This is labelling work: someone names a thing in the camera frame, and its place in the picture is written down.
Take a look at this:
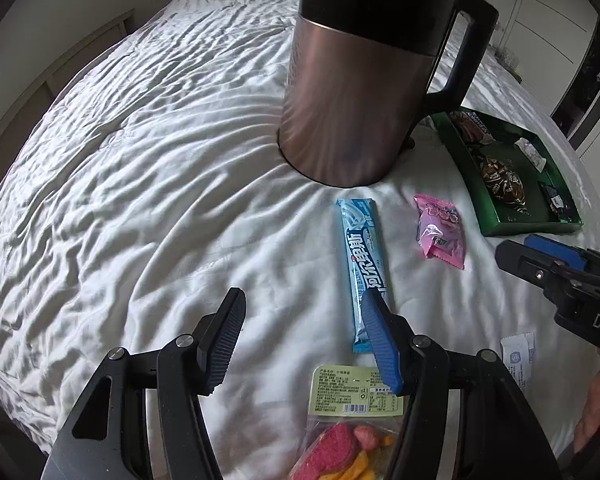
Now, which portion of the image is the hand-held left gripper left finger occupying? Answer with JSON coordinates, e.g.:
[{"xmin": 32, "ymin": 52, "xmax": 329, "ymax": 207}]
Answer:
[{"xmin": 40, "ymin": 287, "xmax": 247, "ymax": 480}]

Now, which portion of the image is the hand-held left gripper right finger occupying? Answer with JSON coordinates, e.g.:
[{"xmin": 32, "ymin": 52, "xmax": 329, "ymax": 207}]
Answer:
[{"xmin": 361, "ymin": 290, "xmax": 563, "ymax": 480}]

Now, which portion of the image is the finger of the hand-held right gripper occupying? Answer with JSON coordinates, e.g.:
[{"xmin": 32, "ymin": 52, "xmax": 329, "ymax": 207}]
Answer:
[
  {"xmin": 524, "ymin": 234, "xmax": 600, "ymax": 282},
  {"xmin": 495, "ymin": 240, "xmax": 581, "ymax": 306}
]

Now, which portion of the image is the green cardboard tray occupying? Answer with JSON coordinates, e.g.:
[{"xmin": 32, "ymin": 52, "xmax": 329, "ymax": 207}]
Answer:
[{"xmin": 429, "ymin": 109, "xmax": 584, "ymax": 238}]

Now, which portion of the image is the clear bag of dried fruit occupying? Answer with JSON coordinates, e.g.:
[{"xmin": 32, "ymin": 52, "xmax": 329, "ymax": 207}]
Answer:
[{"xmin": 287, "ymin": 364, "xmax": 407, "ymax": 480}]

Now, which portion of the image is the light blue candy stick packet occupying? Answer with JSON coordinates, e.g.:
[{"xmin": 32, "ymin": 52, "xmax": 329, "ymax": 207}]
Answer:
[{"xmin": 335, "ymin": 198, "xmax": 394, "ymax": 354}]

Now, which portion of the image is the brown snack packet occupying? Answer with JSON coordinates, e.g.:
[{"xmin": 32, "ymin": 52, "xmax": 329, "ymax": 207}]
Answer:
[{"xmin": 472, "ymin": 152, "xmax": 532, "ymax": 218}]

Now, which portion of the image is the red and black snack packet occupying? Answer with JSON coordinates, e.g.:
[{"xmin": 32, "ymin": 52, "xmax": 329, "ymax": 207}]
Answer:
[{"xmin": 447, "ymin": 110, "xmax": 496, "ymax": 147}]

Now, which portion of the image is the person's right hand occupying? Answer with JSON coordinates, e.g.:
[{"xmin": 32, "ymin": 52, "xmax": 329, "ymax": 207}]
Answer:
[{"xmin": 572, "ymin": 346, "xmax": 600, "ymax": 462}]

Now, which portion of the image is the long white snack packet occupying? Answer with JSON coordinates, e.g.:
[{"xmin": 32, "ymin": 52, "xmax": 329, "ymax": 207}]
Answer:
[{"xmin": 500, "ymin": 331, "xmax": 537, "ymax": 394}]

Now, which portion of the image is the pink candy packet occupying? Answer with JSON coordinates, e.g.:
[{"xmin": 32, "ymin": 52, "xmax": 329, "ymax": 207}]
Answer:
[{"xmin": 412, "ymin": 193, "xmax": 467, "ymax": 271}]

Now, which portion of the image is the white quilted bed cover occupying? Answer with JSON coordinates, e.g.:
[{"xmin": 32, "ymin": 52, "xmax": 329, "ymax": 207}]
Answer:
[{"xmin": 0, "ymin": 0, "xmax": 600, "ymax": 480}]

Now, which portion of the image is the white wardrobe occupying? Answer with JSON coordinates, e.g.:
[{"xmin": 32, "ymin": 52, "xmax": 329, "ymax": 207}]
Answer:
[{"xmin": 500, "ymin": 0, "xmax": 600, "ymax": 171}]

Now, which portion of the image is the copper and black electric kettle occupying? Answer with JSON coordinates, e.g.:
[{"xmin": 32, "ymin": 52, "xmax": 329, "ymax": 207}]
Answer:
[{"xmin": 277, "ymin": 0, "xmax": 500, "ymax": 189}]

